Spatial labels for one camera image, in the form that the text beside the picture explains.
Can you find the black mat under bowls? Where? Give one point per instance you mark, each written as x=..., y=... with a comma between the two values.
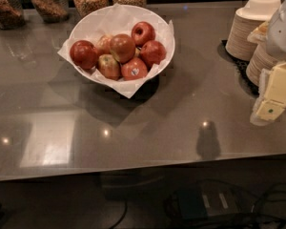
x=245, y=83

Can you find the glass jar dark granola left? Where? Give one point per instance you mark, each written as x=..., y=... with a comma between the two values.
x=11, y=14

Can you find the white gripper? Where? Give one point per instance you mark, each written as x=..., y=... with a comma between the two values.
x=282, y=32

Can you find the pale apple back left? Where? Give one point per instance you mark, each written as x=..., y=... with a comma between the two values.
x=103, y=44

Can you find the tall stack paper bowls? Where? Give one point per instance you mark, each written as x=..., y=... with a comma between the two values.
x=246, y=19

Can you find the red apple with sticker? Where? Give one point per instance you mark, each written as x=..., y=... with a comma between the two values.
x=134, y=69

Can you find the black device under table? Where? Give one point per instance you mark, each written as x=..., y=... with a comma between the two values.
x=203, y=202

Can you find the white paper liner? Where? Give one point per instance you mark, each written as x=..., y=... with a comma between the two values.
x=124, y=88

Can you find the yellow-red apple front left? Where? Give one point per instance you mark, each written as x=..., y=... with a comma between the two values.
x=109, y=67

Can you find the white bowl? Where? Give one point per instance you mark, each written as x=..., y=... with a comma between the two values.
x=117, y=19

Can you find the glass jar with label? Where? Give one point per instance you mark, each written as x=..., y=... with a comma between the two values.
x=52, y=11

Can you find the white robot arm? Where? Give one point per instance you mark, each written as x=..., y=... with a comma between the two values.
x=275, y=40

